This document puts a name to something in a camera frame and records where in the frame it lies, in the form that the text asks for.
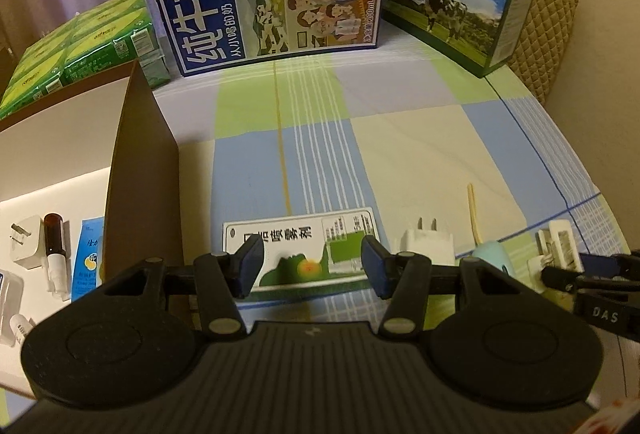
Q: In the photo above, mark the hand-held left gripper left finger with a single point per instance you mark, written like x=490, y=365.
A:
x=247, y=270

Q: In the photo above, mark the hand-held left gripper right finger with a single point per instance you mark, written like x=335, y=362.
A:
x=375, y=270

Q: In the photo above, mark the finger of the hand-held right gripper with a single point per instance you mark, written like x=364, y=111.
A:
x=610, y=261
x=570, y=280

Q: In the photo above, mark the white plastic clip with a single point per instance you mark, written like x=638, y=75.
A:
x=557, y=244

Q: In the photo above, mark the white green spray box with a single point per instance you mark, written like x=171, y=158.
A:
x=300, y=239

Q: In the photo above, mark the large brown cardboard box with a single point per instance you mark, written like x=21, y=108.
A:
x=140, y=174

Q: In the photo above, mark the small blue medicine box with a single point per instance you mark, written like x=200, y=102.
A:
x=89, y=259

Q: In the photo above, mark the white plug charger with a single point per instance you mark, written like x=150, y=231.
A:
x=25, y=249
x=425, y=244

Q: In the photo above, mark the brown glass vial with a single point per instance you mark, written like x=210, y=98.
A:
x=56, y=244

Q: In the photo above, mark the beige quilted headboard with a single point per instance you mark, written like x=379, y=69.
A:
x=550, y=23

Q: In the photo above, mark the stack of green tissue packs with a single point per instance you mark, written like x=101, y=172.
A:
x=90, y=43

